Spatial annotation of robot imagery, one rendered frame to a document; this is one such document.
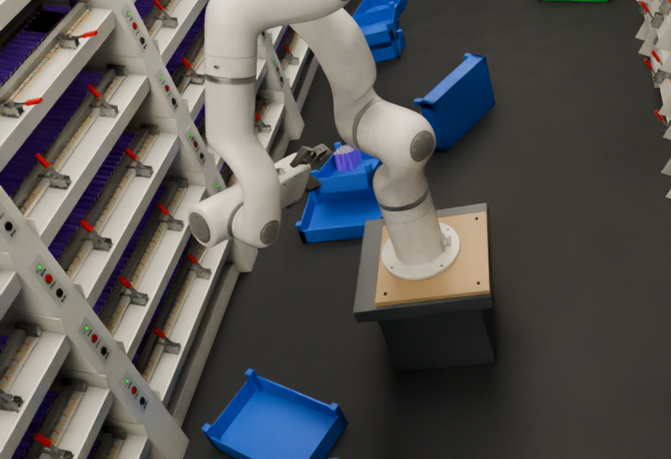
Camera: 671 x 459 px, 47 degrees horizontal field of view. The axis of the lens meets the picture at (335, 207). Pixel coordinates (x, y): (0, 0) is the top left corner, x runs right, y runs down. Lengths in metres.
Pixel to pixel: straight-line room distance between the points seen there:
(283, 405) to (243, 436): 0.13
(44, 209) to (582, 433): 1.26
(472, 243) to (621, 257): 0.48
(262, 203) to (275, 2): 0.34
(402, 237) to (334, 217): 0.79
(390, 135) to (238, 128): 0.34
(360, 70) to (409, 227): 0.41
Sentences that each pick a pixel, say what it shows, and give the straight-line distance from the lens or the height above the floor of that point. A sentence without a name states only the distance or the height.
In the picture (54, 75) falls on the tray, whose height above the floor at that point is 0.93.
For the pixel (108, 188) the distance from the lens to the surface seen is 1.99.
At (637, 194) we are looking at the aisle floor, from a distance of 2.35.
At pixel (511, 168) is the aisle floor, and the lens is 2.51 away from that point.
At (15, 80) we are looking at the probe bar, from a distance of 1.76.
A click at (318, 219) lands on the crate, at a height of 0.00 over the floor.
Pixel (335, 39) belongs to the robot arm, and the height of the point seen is 0.92.
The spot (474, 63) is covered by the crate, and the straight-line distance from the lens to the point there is 2.68.
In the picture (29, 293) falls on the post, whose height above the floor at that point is 0.68.
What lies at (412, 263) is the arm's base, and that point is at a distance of 1.81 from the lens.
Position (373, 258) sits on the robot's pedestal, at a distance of 1.90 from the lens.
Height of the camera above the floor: 1.55
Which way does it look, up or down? 37 degrees down
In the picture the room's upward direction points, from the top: 22 degrees counter-clockwise
